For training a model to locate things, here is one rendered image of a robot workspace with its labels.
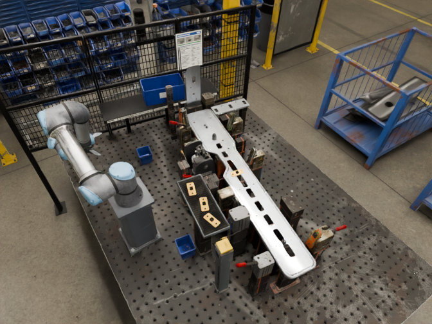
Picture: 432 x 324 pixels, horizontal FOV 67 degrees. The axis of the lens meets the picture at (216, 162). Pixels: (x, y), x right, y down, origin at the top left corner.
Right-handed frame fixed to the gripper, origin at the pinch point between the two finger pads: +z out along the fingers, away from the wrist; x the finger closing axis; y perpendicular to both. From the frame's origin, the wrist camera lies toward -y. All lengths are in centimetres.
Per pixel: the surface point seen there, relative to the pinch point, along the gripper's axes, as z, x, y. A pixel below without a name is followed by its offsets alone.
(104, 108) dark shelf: 8.3, 24.8, -13.2
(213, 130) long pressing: 55, 16, 54
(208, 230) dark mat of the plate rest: -1, -33, 108
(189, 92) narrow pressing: 50, 41, 32
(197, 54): 63, 73, 23
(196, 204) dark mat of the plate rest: 2, -23, 95
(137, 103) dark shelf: 27.8, 30.8, 0.1
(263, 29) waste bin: 292, 169, -83
